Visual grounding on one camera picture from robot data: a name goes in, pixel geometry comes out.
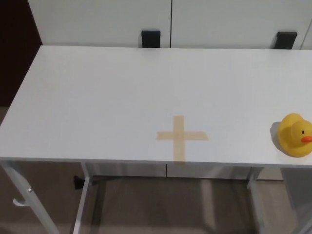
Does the yellow rubber duck toy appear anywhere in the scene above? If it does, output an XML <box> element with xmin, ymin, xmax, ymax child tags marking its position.
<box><xmin>278</xmin><ymin>113</ymin><xmax>312</xmax><ymax>157</ymax></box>

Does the beige tape cross marker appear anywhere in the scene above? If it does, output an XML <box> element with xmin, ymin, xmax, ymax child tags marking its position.
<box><xmin>156</xmin><ymin>115</ymin><xmax>209</xmax><ymax>163</ymax></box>

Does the small black object on floor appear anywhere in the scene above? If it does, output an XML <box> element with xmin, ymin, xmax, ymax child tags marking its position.
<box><xmin>73</xmin><ymin>175</ymin><xmax>84</xmax><ymax>190</ymax></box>

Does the black bracket on partition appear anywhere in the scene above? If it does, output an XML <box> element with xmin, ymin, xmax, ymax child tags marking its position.
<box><xmin>274</xmin><ymin>31</ymin><xmax>298</xmax><ymax>50</ymax></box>
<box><xmin>141</xmin><ymin>30</ymin><xmax>161</xmax><ymax>48</ymax></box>

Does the white metal desk leg frame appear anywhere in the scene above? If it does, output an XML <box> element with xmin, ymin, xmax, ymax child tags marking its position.
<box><xmin>0</xmin><ymin>160</ymin><xmax>95</xmax><ymax>234</ymax></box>
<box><xmin>246</xmin><ymin>166</ymin><xmax>266</xmax><ymax>234</ymax></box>

